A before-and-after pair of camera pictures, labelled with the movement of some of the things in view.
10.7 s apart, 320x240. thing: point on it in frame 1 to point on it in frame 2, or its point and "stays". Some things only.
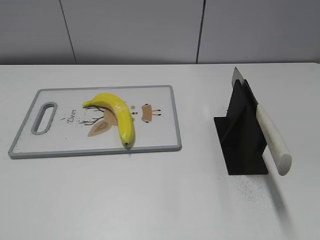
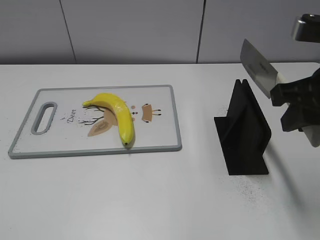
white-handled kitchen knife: x=278 y=151 to x=264 y=73
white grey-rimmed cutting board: x=75 y=130 stays
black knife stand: x=240 y=135 stays
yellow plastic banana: x=122 y=112 stays
